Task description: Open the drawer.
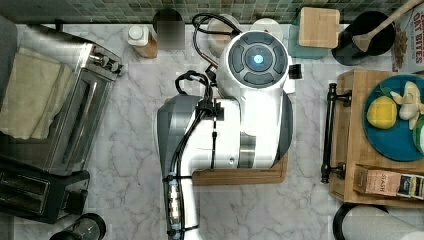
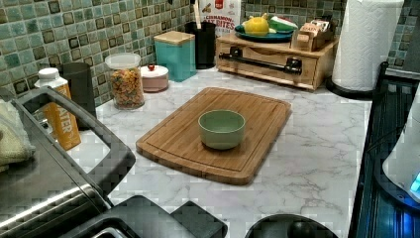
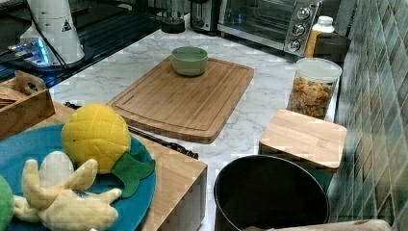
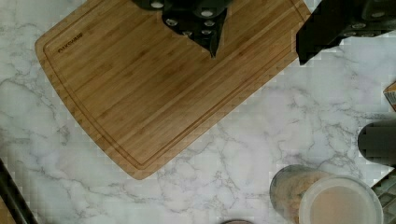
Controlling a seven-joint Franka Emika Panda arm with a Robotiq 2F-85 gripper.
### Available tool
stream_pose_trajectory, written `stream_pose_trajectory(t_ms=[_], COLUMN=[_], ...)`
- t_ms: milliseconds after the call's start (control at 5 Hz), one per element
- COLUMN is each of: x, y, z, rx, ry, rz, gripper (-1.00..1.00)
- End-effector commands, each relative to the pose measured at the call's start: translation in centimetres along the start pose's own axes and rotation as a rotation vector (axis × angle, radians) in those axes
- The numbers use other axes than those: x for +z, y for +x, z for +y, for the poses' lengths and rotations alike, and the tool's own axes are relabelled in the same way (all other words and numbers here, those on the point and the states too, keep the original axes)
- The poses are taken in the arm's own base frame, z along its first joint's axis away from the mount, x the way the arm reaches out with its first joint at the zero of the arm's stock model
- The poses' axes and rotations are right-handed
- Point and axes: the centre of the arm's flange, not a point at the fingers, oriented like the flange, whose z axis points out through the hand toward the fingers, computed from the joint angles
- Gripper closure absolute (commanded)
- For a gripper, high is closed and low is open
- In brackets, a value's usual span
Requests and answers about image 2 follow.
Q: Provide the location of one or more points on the orange water bottle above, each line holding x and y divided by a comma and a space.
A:
64, 126

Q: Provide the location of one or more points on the cinnamon oat bites bag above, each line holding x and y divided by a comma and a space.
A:
224, 14

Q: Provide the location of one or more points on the black drawer handle bar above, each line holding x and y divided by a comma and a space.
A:
292, 66

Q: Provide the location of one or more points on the silver toaster oven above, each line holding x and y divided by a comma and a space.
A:
49, 194

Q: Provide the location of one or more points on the bamboo cutting board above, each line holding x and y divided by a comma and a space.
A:
175, 141

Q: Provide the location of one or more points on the yellow plush pineapple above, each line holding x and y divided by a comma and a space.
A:
257, 26

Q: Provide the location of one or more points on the dark grey cup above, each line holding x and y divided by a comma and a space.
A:
78, 76

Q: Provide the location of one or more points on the plush watermelon slice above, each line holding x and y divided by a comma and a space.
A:
280, 24

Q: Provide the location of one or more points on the black paper towel holder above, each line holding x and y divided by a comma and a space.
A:
358, 94

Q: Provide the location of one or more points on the white paper towel roll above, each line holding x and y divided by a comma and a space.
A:
365, 41

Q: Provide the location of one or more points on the glass jar of cereal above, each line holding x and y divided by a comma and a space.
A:
125, 79

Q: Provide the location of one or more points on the black utensil cup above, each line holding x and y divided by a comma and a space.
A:
204, 43

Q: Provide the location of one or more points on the wooden drawer box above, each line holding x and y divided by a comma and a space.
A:
316, 66

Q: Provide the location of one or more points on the yellow green towel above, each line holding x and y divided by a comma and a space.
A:
15, 146

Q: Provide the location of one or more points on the green ceramic bowl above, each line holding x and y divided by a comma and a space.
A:
222, 129

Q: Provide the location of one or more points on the wooden utensil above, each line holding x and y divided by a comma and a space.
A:
197, 14

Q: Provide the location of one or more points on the pink lidded dish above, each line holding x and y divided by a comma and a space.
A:
154, 77

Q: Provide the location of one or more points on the teal plate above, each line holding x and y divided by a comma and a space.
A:
269, 38

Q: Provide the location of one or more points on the wooden tea bag holder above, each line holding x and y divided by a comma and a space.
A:
313, 36

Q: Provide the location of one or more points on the black round object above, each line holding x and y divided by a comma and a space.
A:
289, 226

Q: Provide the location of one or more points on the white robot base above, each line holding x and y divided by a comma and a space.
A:
404, 158

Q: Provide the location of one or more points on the teal canister with wooden lid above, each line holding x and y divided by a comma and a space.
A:
176, 51

